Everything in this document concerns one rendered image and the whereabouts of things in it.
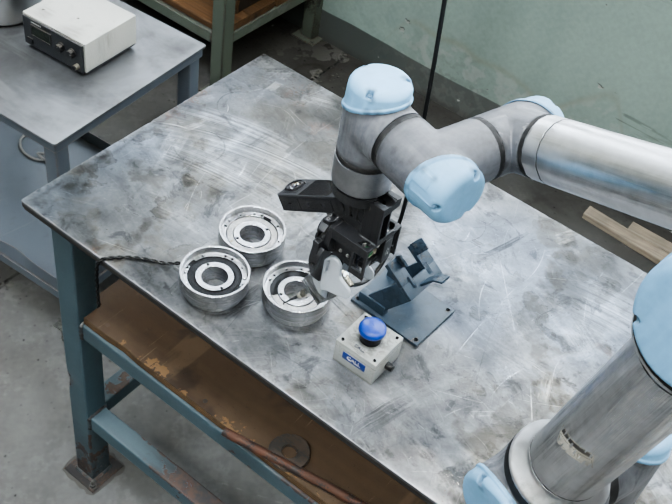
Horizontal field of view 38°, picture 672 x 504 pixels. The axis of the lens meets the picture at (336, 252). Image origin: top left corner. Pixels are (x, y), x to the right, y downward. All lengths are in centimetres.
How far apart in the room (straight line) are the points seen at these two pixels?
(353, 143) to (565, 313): 59
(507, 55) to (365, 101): 200
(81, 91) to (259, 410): 77
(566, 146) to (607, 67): 187
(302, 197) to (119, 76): 91
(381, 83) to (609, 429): 44
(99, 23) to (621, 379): 146
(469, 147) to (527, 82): 200
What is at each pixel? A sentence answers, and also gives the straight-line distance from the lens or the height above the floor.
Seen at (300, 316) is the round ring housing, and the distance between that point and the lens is 141.
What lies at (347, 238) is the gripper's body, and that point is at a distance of 120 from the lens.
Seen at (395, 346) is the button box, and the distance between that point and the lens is 139.
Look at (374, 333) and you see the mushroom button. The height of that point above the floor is 87.
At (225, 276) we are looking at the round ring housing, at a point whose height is 82.
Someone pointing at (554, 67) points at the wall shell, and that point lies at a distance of 299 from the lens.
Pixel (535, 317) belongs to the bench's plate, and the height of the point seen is 80.
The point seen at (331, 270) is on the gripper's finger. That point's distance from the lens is 127.
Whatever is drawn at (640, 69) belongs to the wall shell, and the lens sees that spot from 287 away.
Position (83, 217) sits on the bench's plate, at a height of 80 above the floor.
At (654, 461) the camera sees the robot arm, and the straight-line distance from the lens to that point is 118.
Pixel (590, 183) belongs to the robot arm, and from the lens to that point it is 102.
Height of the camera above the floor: 191
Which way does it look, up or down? 45 degrees down
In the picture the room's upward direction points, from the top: 11 degrees clockwise
